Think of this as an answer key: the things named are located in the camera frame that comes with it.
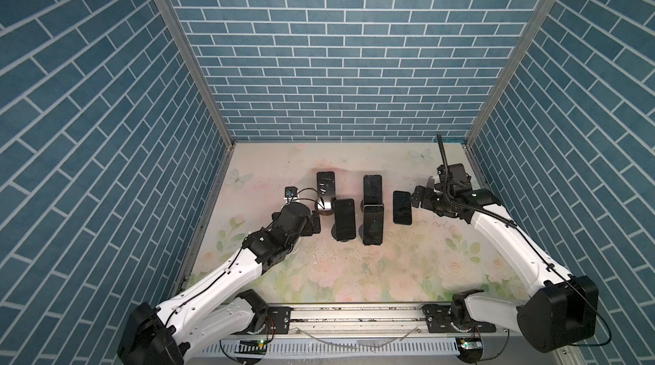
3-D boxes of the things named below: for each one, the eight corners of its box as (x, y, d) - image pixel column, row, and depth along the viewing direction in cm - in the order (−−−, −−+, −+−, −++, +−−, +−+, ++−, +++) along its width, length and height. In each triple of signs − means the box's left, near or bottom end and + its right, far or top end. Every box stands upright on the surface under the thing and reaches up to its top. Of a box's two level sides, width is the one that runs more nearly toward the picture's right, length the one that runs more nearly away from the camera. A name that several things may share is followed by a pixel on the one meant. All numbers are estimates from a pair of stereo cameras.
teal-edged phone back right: (362, 210, 100) (365, 190, 89) (361, 195, 105) (364, 174, 94) (379, 210, 100) (384, 190, 89) (377, 195, 105) (381, 174, 94)
